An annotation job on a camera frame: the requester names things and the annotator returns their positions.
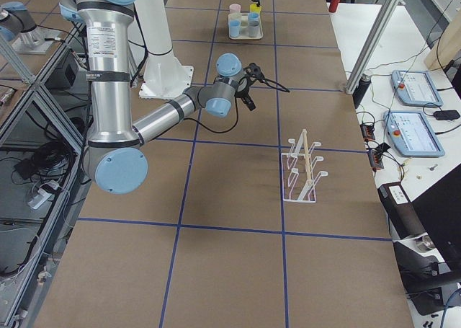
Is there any yellow plastic cup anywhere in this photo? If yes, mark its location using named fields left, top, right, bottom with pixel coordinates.
left=249, top=3, right=261, bottom=14

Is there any light blue plastic cup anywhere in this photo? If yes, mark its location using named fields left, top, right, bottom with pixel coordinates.
left=247, top=12, right=260, bottom=22

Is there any pink plastic cup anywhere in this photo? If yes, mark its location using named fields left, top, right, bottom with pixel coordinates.
left=229, top=4, right=241, bottom=14

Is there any grey plastic cup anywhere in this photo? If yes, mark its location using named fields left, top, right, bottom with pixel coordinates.
left=247, top=19, right=260, bottom=38

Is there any cream plastic cup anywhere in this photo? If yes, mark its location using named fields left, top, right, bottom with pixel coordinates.
left=228, top=12, right=241, bottom=22

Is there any white cup drying rack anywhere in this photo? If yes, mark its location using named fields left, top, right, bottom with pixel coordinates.
left=280, top=129, right=328, bottom=203

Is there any cream plastic tray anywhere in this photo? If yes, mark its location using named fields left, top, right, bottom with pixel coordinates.
left=228, top=13, right=264, bottom=40

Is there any black water bottle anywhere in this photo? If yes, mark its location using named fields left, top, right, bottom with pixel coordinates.
left=352, top=70, right=372, bottom=109

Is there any near teach pendant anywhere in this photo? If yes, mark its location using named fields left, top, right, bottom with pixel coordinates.
left=383, top=110, right=445, bottom=158

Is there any teach pendant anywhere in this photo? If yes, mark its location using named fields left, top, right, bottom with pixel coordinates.
left=383, top=110, right=445, bottom=158
left=391, top=70, right=443, bottom=107

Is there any far teach pendant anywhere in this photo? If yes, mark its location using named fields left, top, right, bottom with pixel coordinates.
left=391, top=70, right=443, bottom=107

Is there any black power adapter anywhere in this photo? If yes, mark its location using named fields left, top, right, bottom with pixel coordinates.
left=433, top=110, right=460, bottom=121

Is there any black monitor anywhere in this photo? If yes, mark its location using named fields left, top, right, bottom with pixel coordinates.
left=412, top=167, right=460, bottom=270

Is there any black camera cable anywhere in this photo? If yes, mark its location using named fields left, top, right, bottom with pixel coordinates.
left=187, top=76, right=291, bottom=134

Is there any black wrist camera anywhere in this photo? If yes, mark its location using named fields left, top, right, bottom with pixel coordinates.
left=243, top=63, right=265, bottom=83

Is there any white camera mast base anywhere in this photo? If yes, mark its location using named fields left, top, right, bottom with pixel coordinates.
left=135, top=0, right=194, bottom=99

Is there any aluminium frame post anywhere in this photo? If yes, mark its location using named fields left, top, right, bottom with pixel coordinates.
left=345, top=0, right=400, bottom=94

